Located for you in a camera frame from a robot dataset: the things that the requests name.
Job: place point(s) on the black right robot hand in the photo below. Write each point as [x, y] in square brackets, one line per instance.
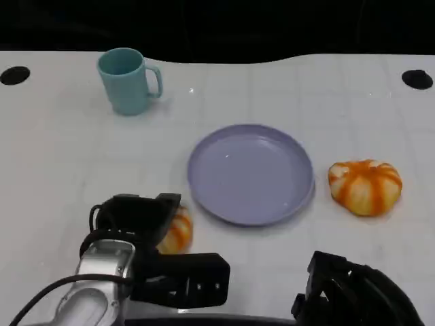
[363, 299]

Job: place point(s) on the orange white toy bread roll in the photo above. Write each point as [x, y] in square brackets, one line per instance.
[178, 231]
[365, 190]

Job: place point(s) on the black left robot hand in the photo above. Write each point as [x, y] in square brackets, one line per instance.
[136, 217]

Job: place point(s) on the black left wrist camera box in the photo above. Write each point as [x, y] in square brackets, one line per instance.
[190, 278]

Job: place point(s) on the pale green mug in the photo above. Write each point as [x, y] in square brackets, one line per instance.
[125, 86]

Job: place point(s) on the lilac plate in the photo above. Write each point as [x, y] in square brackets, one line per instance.
[249, 173]

